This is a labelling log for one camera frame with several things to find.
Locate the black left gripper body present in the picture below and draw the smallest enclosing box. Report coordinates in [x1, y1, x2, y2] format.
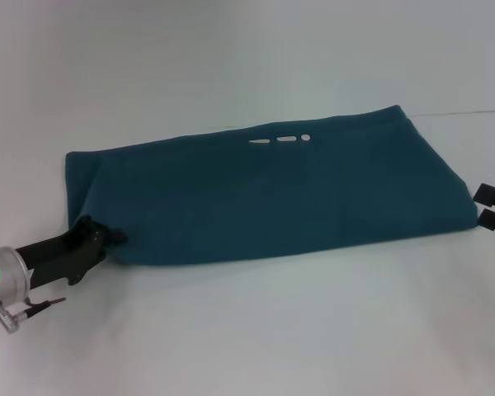
[14, 216, 111, 288]

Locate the teal blue t-shirt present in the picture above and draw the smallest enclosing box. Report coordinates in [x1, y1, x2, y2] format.
[64, 105, 479, 267]

